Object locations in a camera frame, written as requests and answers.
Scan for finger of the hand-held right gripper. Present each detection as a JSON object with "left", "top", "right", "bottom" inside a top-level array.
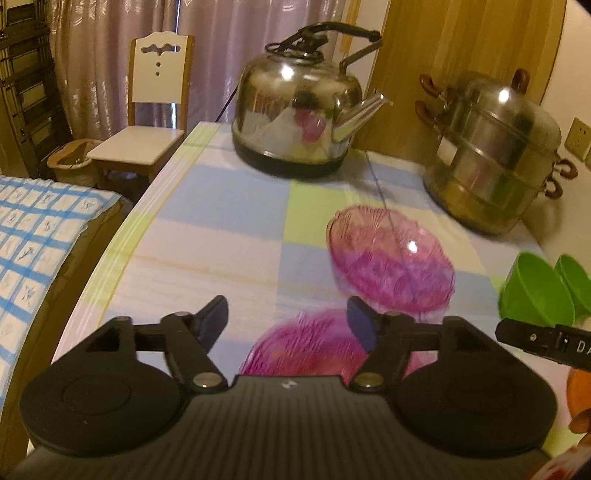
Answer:
[{"left": 495, "top": 318, "right": 558, "bottom": 359}]

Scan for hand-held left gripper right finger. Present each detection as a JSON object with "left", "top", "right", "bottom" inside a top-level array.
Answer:
[{"left": 346, "top": 296, "right": 498, "bottom": 394}]

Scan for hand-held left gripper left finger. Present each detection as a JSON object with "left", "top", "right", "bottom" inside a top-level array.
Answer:
[{"left": 83, "top": 295, "right": 229, "bottom": 394}]

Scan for green bowl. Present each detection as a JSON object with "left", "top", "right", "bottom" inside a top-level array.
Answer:
[
  {"left": 499, "top": 251, "right": 578, "bottom": 331},
  {"left": 554, "top": 254, "right": 591, "bottom": 320}
]

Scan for pink glass bowl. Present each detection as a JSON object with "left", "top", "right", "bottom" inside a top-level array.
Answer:
[
  {"left": 326, "top": 205, "right": 457, "bottom": 315},
  {"left": 238, "top": 308, "right": 439, "bottom": 377}
]

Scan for person's right hand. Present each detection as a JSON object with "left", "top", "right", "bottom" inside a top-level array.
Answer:
[{"left": 567, "top": 369, "right": 591, "bottom": 435}]

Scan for checked tablecloth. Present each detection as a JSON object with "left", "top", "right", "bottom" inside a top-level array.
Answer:
[{"left": 51, "top": 121, "right": 591, "bottom": 480}]

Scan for red and white cloth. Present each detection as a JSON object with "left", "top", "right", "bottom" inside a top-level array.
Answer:
[{"left": 537, "top": 444, "right": 591, "bottom": 480}]

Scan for steel steamer pot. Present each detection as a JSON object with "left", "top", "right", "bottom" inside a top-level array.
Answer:
[{"left": 414, "top": 68, "right": 579, "bottom": 236}]

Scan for blue checked blanket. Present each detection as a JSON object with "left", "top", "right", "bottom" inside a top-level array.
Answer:
[{"left": 0, "top": 174, "right": 123, "bottom": 395}]

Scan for white wooden chair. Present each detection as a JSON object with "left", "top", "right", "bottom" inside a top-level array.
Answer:
[{"left": 86, "top": 31, "right": 195, "bottom": 186}]

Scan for woven basket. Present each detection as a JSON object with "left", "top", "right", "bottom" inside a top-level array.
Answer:
[{"left": 47, "top": 138, "right": 100, "bottom": 188}]

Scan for pale purple curtain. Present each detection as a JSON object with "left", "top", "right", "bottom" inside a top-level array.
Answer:
[{"left": 46, "top": 0, "right": 361, "bottom": 141}]

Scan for wooden panel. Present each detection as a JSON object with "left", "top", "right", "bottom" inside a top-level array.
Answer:
[{"left": 353, "top": 0, "right": 568, "bottom": 155}]

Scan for dark folding rack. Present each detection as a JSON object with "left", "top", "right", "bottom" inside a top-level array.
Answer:
[{"left": 0, "top": 0, "right": 72, "bottom": 177}]

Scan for wooden bed frame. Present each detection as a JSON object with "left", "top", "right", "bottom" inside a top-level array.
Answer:
[{"left": 0, "top": 196, "right": 139, "bottom": 467}]

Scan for wall socket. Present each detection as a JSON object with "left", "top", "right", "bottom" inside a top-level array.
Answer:
[{"left": 564, "top": 117, "right": 591, "bottom": 163}]

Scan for black kettle cable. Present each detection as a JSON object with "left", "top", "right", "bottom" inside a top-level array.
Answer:
[{"left": 216, "top": 85, "right": 241, "bottom": 125}]

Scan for steel kettle with black handle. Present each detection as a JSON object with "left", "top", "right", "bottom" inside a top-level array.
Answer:
[{"left": 232, "top": 21, "right": 387, "bottom": 179}]

